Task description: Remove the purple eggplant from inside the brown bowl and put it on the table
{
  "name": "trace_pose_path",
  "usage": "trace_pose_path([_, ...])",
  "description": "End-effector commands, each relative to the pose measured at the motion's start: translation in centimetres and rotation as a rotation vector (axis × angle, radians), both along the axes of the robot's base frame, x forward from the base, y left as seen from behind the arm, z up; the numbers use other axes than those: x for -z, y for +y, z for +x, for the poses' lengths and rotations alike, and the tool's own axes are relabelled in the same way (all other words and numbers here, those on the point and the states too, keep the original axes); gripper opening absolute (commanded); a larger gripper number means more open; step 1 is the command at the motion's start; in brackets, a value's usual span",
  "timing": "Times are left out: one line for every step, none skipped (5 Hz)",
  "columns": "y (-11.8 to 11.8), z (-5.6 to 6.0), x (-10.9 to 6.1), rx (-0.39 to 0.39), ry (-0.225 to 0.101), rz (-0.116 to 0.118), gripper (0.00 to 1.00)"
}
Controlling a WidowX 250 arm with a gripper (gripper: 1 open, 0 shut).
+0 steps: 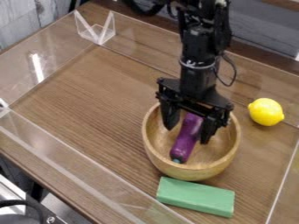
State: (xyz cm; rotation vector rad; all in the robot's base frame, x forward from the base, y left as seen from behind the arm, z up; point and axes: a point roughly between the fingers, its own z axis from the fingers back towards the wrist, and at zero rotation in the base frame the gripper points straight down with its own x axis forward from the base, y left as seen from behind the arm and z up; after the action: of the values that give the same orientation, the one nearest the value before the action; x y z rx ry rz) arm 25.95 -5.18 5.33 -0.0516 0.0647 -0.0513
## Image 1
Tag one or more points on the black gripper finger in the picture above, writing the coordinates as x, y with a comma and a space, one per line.
211, 124
171, 113

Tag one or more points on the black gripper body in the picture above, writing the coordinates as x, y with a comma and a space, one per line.
194, 91

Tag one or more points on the purple toy eggplant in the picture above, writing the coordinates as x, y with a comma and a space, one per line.
186, 139

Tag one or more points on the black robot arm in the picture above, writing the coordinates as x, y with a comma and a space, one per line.
205, 35

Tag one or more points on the brown wooden bowl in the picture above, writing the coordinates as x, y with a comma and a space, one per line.
210, 158

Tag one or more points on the yellow toy lemon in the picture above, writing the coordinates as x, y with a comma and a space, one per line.
266, 112

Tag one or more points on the green rectangular sponge block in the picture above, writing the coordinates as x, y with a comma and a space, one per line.
203, 198

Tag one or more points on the clear acrylic corner bracket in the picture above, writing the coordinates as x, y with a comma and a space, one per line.
99, 34

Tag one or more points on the clear acrylic front wall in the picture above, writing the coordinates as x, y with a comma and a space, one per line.
87, 185

